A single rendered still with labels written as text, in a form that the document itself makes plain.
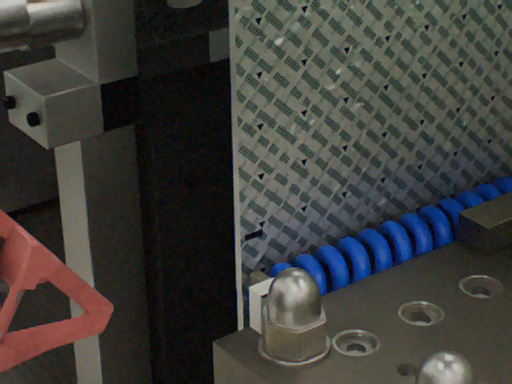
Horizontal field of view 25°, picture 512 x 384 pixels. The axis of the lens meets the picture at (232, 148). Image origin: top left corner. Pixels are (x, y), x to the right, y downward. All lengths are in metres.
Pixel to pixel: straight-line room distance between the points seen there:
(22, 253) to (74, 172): 0.17
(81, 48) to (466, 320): 0.25
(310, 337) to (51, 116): 0.18
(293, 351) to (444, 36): 0.22
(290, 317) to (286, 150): 0.10
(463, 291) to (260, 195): 0.12
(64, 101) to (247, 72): 0.10
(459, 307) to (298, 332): 0.10
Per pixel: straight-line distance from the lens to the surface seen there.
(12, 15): 0.61
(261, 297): 0.59
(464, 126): 0.72
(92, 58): 0.63
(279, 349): 0.58
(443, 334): 0.61
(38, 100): 0.63
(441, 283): 0.65
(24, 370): 0.82
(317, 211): 0.66
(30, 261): 0.51
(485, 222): 0.68
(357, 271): 0.65
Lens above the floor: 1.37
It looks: 25 degrees down
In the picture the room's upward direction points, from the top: 2 degrees counter-clockwise
